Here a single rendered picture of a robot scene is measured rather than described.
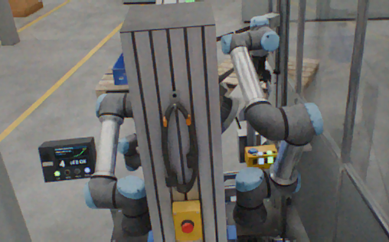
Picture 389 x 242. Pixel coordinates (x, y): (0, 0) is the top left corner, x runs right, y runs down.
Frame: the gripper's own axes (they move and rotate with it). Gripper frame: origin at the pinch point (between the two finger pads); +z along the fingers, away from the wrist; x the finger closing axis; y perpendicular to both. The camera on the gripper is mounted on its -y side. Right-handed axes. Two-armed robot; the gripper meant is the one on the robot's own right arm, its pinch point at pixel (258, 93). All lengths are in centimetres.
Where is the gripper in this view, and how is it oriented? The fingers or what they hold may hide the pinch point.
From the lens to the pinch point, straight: 200.1
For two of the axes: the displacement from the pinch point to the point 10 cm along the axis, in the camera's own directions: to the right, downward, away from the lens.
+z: 0.8, 8.6, 5.0
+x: 9.9, -1.1, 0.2
